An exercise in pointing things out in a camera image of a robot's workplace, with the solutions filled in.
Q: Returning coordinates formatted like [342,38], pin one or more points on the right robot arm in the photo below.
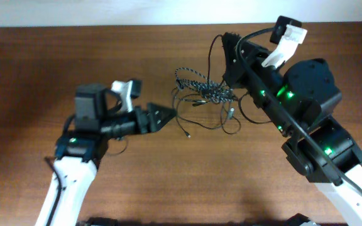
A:
[300,104]

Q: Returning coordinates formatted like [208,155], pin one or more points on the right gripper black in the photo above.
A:
[235,71]

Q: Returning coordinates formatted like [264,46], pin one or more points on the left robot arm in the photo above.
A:
[101,114]

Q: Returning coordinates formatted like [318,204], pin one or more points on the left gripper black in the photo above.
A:
[142,120]

